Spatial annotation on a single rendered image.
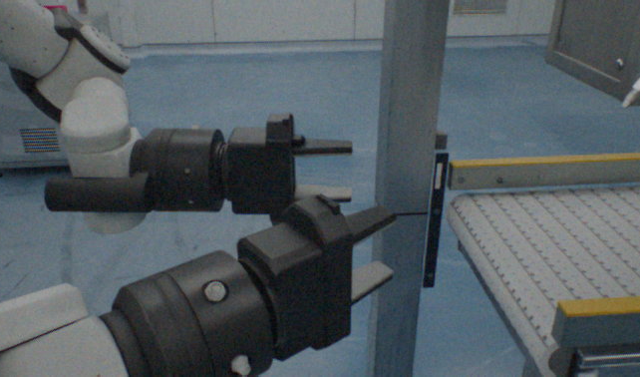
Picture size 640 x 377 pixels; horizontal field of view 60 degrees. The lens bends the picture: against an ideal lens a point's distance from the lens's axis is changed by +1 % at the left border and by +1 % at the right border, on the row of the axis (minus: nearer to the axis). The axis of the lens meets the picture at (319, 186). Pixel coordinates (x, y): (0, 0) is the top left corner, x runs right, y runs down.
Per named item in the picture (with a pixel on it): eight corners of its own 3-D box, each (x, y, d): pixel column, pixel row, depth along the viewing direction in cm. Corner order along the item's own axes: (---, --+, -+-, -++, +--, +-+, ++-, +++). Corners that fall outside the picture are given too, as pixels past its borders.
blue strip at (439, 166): (423, 289, 75) (437, 154, 66) (422, 286, 75) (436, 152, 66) (434, 288, 75) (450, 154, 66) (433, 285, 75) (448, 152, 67)
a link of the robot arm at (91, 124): (146, 204, 58) (135, 152, 69) (130, 127, 54) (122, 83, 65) (79, 216, 56) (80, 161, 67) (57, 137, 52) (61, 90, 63)
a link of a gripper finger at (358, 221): (402, 225, 43) (341, 252, 40) (374, 210, 45) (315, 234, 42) (404, 207, 42) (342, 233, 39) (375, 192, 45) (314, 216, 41)
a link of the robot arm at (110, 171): (198, 198, 65) (103, 197, 65) (186, 114, 59) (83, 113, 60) (171, 257, 55) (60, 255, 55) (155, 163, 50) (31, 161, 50)
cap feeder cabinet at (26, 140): (-18, 182, 285) (-64, 32, 251) (23, 141, 336) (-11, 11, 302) (109, 176, 291) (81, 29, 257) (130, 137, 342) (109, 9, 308)
